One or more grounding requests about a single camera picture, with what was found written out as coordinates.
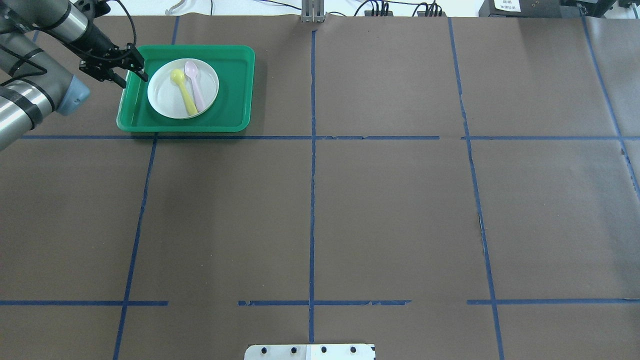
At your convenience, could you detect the green plastic tray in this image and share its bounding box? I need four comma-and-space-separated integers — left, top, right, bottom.
116, 44, 256, 133

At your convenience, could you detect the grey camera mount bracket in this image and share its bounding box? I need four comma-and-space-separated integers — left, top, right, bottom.
301, 0, 327, 23

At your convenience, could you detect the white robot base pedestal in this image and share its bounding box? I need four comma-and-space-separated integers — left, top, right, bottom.
244, 343, 377, 360

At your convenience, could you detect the black device box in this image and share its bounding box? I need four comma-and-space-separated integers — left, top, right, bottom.
478, 0, 562, 18

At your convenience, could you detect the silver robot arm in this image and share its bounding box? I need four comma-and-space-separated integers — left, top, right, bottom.
0, 0, 149, 150

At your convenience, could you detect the white round plate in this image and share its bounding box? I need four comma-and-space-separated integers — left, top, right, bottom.
147, 58, 220, 120

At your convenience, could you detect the brown paper table cover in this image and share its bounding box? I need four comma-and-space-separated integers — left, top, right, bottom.
1, 14, 639, 360

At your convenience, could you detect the pink plastic spoon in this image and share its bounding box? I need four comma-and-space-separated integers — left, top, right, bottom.
183, 60, 205, 112

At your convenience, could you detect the yellow plastic spoon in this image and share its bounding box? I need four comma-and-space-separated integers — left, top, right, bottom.
170, 68, 198, 116

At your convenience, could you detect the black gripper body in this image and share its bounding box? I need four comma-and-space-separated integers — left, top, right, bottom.
78, 43, 146, 82

